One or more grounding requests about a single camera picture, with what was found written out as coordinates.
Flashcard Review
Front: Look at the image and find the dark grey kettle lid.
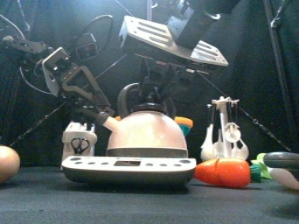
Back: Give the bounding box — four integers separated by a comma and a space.
129, 101, 169, 115

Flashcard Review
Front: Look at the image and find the white toy knife block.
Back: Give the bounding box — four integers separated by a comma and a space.
60, 121, 98, 171

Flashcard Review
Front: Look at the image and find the teal and orange toy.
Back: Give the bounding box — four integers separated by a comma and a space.
172, 115, 195, 138

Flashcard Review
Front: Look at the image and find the white utensil stand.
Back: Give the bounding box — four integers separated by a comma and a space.
200, 95, 251, 162

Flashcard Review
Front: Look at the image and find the white slotted toy spatula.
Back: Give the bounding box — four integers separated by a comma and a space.
200, 122, 216, 162

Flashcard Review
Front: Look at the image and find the white toy spoon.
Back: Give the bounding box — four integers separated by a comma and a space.
224, 122, 241, 144

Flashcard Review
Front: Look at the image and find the white toy stove base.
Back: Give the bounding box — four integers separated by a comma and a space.
60, 155, 199, 188

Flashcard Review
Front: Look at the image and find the beige ball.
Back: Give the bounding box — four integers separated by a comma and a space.
0, 144, 22, 185

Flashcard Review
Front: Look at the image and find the orange toy carrot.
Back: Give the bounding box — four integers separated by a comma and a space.
192, 157, 263, 189

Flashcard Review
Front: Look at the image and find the light green toy leaf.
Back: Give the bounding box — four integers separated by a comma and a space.
249, 152, 275, 180

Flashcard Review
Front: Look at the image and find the dark grey toy pan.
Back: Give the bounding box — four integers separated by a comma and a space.
263, 150, 299, 171

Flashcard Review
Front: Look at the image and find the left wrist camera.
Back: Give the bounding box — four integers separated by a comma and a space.
73, 32, 98, 61

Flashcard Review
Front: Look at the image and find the black looped cable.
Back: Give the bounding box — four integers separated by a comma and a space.
68, 14, 116, 54

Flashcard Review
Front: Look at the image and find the black frame pole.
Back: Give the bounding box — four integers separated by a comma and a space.
261, 0, 299, 153

